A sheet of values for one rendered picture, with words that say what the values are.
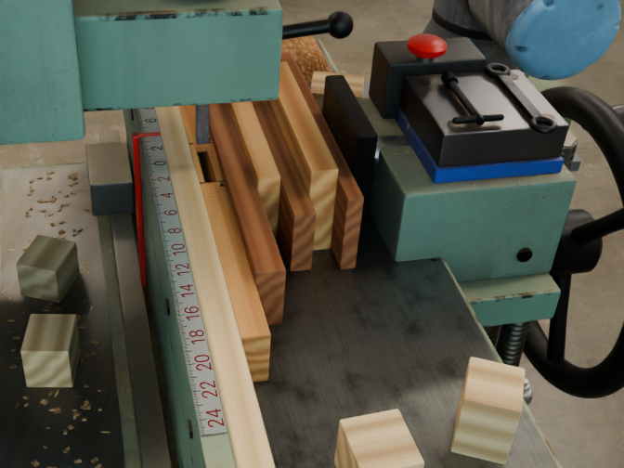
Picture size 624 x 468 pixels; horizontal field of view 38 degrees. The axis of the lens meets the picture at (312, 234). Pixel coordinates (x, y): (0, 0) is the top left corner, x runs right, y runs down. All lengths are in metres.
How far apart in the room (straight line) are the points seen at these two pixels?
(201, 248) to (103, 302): 0.21
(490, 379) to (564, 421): 1.33
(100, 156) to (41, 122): 0.27
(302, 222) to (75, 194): 0.34
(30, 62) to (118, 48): 0.07
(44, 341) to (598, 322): 1.56
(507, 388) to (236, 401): 0.15
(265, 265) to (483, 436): 0.17
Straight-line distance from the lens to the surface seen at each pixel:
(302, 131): 0.67
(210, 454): 0.47
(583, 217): 0.87
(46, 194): 0.91
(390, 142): 0.69
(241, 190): 0.65
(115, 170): 0.85
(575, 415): 1.88
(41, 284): 0.78
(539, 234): 0.71
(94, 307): 0.78
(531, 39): 1.22
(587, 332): 2.06
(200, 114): 0.68
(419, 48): 0.69
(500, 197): 0.67
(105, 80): 0.62
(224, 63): 0.63
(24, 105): 0.59
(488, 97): 0.69
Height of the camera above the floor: 1.32
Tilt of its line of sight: 37 degrees down
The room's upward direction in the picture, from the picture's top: 5 degrees clockwise
